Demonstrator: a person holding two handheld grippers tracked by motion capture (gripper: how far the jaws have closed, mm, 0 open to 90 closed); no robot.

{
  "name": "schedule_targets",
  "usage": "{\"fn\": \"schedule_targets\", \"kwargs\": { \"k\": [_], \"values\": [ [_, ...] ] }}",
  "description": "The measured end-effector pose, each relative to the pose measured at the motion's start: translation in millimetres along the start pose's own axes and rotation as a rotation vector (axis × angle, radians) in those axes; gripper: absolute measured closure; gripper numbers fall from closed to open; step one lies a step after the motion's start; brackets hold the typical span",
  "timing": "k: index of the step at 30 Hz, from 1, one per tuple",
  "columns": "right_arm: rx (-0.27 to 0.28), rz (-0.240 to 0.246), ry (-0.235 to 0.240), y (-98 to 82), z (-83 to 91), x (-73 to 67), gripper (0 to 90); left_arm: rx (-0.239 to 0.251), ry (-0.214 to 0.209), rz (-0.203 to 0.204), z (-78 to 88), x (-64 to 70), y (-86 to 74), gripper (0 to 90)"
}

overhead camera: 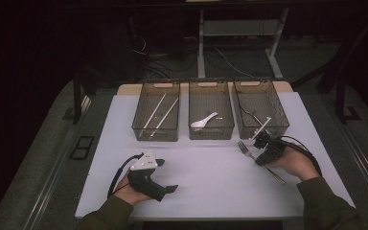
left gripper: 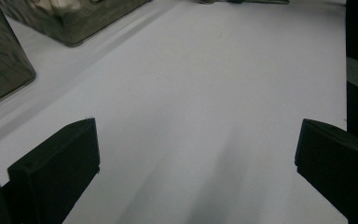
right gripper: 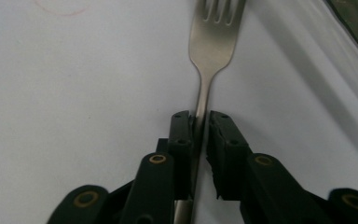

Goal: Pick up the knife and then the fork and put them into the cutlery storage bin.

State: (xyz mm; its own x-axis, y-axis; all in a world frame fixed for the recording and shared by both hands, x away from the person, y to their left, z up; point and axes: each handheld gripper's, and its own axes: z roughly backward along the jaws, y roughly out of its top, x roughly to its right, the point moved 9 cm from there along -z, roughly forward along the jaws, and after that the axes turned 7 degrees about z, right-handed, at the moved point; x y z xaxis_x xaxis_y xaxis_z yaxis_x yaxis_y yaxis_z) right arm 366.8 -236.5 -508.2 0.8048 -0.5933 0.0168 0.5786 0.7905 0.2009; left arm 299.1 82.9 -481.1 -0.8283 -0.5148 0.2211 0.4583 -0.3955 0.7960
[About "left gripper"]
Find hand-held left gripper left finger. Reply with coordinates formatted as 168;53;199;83
7;117;101;224

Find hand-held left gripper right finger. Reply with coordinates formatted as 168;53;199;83
294;118;358;224

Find translucent grey plastic bin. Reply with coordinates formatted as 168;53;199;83
0;0;37;111
0;0;154;48

